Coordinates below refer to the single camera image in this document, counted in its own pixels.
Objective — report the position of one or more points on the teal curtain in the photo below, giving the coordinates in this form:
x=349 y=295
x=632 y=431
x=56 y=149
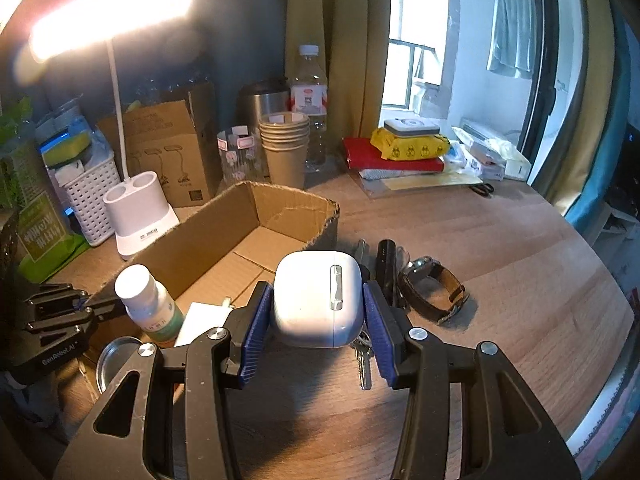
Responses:
x=615 y=170

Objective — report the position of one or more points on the yellow wipes packet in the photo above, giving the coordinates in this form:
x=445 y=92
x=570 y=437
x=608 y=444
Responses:
x=410 y=147

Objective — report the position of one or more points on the white pill bottle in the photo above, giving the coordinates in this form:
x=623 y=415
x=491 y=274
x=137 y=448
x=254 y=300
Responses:
x=145 y=305

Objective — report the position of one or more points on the floral glass jar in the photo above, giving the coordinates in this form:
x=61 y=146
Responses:
x=237 y=160

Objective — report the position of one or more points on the white earbuds case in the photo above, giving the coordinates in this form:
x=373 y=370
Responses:
x=310 y=300

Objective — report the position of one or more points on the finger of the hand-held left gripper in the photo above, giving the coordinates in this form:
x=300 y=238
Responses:
x=50 y=295
x=65 y=320

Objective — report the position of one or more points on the green plastic bag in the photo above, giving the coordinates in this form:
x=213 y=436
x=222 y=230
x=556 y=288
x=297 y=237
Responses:
x=12 y=160

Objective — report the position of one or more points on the hanging pale green cloth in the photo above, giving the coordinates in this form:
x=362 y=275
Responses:
x=512 y=25

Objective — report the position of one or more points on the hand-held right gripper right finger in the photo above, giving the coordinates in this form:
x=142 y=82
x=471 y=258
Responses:
x=382 y=335

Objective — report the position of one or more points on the beige envelope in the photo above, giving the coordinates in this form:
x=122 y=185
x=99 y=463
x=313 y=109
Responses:
x=425 y=180

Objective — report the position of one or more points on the small white device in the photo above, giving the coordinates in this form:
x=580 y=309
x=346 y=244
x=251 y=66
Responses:
x=412 y=127

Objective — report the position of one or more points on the white tissue boxes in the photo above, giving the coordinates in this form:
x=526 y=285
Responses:
x=480 y=152

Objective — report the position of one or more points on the red tin can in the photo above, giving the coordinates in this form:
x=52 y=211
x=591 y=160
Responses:
x=115 y=365

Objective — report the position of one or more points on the cardboard box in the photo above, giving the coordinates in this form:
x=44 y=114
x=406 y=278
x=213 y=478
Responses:
x=280 y=215

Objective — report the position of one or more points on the black flashlight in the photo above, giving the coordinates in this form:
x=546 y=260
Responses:
x=387 y=270

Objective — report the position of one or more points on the steel thermos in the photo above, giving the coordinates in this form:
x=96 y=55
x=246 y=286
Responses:
x=260 y=102

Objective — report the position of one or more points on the person's left forearm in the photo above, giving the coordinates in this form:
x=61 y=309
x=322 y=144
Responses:
x=22 y=410

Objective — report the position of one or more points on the clear water bottle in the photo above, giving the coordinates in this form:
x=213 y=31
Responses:
x=310 y=110

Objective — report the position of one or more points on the clear plastic bag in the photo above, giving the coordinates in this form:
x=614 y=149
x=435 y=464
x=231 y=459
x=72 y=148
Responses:
x=75 y=115

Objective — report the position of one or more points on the pale yellow box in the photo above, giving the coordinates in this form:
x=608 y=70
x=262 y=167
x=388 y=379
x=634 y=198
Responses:
x=515 y=160

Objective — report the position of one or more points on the printed brown lamp carton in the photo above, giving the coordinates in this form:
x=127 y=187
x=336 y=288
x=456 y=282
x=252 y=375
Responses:
x=160 y=155

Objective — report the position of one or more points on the red book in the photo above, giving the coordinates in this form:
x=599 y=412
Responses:
x=360 y=155

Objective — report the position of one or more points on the black sliding door frame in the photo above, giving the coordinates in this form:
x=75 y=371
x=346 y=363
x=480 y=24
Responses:
x=555 y=60

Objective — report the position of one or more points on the white plastic basket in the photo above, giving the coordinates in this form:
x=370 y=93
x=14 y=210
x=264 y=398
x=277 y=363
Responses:
x=92 y=200

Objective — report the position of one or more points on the stack of paper cups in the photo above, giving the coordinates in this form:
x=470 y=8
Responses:
x=285 y=160

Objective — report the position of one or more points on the yellow green sponge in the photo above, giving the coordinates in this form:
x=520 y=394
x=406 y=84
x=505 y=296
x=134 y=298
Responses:
x=65 y=147

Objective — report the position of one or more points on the white desk lamp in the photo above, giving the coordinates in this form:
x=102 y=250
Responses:
x=140 y=220

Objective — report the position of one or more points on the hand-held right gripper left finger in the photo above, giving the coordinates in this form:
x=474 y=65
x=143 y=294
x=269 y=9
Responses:
x=255 y=330

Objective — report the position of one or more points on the key bunch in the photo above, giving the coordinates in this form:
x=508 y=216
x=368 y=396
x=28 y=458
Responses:
x=364 y=367

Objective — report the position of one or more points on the green packet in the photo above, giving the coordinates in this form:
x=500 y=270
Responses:
x=45 y=240

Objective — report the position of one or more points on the yellow curtain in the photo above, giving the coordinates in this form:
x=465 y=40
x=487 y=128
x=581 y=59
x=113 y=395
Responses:
x=340 y=35
x=595 y=85

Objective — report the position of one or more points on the black scissors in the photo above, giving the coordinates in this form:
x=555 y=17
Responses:
x=482 y=189

